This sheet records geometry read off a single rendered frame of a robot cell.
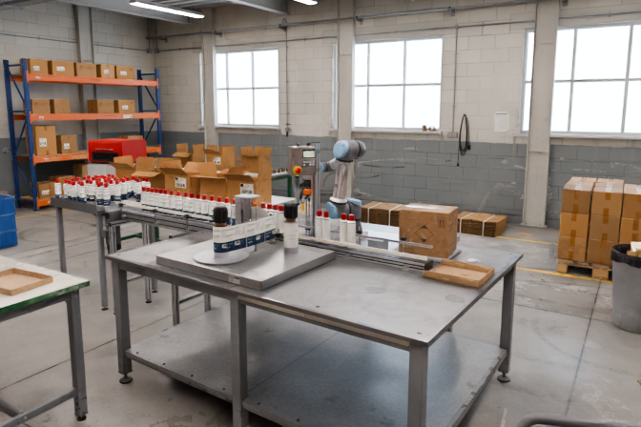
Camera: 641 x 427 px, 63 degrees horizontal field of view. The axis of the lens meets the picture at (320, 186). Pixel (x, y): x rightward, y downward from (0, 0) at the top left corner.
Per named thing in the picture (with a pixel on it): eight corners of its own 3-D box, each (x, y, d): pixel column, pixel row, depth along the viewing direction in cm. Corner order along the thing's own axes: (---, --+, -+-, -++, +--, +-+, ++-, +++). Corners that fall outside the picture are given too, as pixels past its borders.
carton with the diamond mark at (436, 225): (398, 252, 317) (399, 209, 313) (409, 243, 338) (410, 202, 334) (447, 258, 304) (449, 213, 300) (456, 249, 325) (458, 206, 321)
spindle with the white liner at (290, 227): (279, 252, 306) (279, 202, 302) (289, 249, 313) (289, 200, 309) (292, 254, 301) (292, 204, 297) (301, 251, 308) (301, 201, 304)
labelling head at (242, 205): (235, 233, 349) (234, 196, 345) (247, 230, 360) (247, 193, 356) (250, 236, 341) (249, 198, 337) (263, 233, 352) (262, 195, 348)
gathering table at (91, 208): (56, 294, 482) (49, 196, 468) (116, 276, 533) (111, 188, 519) (103, 312, 442) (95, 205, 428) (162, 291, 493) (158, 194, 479)
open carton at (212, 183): (188, 200, 530) (187, 165, 525) (222, 193, 576) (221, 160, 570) (221, 205, 508) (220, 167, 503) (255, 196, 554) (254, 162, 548)
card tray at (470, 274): (423, 276, 277) (423, 270, 277) (441, 265, 298) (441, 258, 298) (479, 288, 261) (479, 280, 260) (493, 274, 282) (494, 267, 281)
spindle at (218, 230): (210, 255, 294) (208, 206, 289) (221, 253, 301) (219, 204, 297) (221, 258, 289) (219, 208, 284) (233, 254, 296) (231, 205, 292)
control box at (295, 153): (287, 174, 343) (287, 146, 340) (311, 173, 349) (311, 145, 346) (292, 176, 334) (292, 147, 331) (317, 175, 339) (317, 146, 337)
